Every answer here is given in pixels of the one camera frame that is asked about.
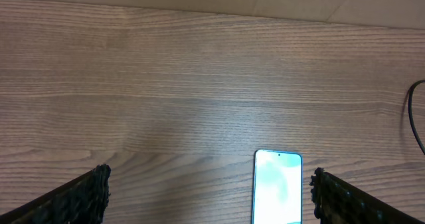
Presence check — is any Samsung Galaxy smartphone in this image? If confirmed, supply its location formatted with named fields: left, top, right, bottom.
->
left=252, top=150, right=303, bottom=224

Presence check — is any black USB charging cable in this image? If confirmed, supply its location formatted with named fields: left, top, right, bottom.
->
left=407, top=79, right=425, bottom=156

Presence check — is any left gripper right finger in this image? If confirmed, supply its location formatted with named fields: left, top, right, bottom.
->
left=309, top=168, right=424, bottom=224

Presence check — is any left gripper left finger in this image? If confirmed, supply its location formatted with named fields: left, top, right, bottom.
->
left=1, top=164, right=111, bottom=224

